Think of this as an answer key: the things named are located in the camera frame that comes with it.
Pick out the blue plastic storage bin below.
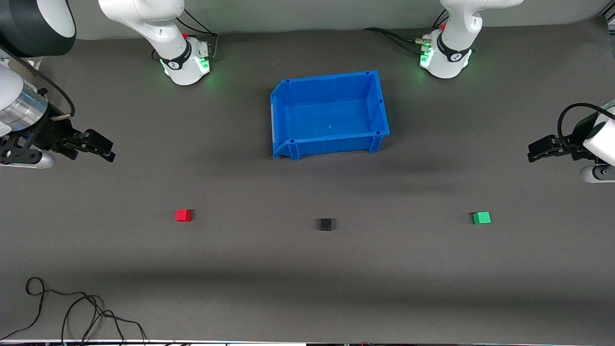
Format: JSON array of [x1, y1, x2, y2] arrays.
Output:
[[270, 70, 390, 161]]

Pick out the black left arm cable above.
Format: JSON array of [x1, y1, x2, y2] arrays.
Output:
[[557, 102, 615, 149]]

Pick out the black right arm base cable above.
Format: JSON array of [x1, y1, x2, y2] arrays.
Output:
[[174, 7, 220, 62]]

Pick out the loose thin black cable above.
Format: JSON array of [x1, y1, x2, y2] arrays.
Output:
[[0, 277, 149, 346]]

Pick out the long black base cable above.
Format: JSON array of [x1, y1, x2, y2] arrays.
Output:
[[363, 27, 429, 54]]

